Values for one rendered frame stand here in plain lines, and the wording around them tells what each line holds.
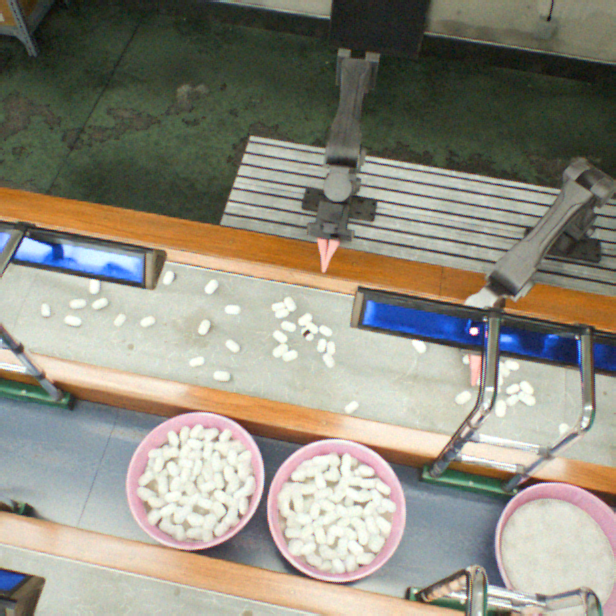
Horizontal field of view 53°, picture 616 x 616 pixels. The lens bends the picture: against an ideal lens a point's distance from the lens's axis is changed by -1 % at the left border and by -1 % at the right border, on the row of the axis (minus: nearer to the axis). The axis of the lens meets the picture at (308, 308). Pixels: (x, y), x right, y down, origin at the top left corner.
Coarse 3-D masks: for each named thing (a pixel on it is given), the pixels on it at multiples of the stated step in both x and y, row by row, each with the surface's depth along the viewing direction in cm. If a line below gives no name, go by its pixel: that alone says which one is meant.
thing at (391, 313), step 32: (352, 320) 106; (384, 320) 105; (416, 320) 104; (448, 320) 103; (480, 320) 102; (512, 320) 102; (544, 320) 102; (480, 352) 106; (512, 352) 104; (544, 352) 103; (576, 352) 103; (608, 352) 102
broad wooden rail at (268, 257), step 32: (0, 192) 155; (32, 192) 155; (64, 224) 150; (96, 224) 151; (128, 224) 151; (160, 224) 151; (192, 224) 152; (192, 256) 148; (224, 256) 147; (256, 256) 148; (288, 256) 148; (320, 256) 148; (352, 256) 149; (384, 256) 149; (320, 288) 146; (352, 288) 146; (384, 288) 145; (416, 288) 145; (448, 288) 145; (480, 288) 145; (544, 288) 146; (576, 320) 142; (608, 320) 142
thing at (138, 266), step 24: (0, 240) 109; (24, 240) 108; (48, 240) 107; (72, 240) 107; (96, 240) 106; (24, 264) 111; (48, 264) 110; (72, 264) 109; (96, 264) 108; (120, 264) 108; (144, 264) 107; (144, 288) 109
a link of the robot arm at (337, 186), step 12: (324, 156) 130; (360, 156) 129; (324, 168) 131; (336, 168) 122; (348, 168) 122; (360, 168) 130; (336, 180) 123; (348, 180) 122; (324, 192) 123; (336, 192) 123; (348, 192) 123
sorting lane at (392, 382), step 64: (64, 320) 140; (128, 320) 141; (192, 320) 141; (256, 320) 142; (320, 320) 142; (256, 384) 134; (320, 384) 135; (384, 384) 135; (448, 384) 136; (512, 384) 136; (576, 384) 137; (576, 448) 129
